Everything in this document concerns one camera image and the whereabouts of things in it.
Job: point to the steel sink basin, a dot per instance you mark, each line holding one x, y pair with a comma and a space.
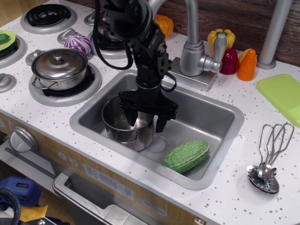
198, 118

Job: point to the silver toy faucet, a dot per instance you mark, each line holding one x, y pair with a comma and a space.
194, 68

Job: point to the red pepper toy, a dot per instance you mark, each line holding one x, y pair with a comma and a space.
229, 62

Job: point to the green bitter melon toy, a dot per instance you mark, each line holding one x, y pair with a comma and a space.
186, 156

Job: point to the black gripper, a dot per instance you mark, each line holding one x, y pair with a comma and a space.
151, 101

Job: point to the lidded steel pot front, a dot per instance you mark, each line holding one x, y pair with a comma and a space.
59, 69

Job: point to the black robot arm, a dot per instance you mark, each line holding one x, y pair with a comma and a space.
131, 22

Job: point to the orange carrot toy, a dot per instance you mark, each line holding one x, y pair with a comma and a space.
246, 65

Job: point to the steel utensil wire handle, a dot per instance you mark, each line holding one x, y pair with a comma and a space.
270, 146

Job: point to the blue device with cable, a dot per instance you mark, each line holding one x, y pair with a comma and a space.
16, 192

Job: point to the lidded steel pot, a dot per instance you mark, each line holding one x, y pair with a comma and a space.
104, 35
59, 69

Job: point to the orange pumpkin toy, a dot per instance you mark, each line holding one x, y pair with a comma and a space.
165, 23

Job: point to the steel slotted spoon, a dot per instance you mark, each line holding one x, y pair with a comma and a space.
272, 186

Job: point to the silver stove knob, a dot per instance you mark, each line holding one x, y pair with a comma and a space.
7, 82
30, 57
90, 19
62, 37

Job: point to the silver oven door handle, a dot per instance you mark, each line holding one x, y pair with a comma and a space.
111, 215

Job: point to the silver oven knob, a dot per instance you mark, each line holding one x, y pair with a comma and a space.
22, 141

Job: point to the lidded steel pot rear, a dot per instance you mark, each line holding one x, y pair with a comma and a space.
104, 35

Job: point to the green plate with vegetable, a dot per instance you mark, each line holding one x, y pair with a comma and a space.
7, 38

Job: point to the black coil burner rear left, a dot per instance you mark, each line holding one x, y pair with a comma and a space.
48, 14

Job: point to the green cutting board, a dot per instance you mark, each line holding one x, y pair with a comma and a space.
283, 92

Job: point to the grey vertical post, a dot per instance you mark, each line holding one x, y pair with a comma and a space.
266, 59

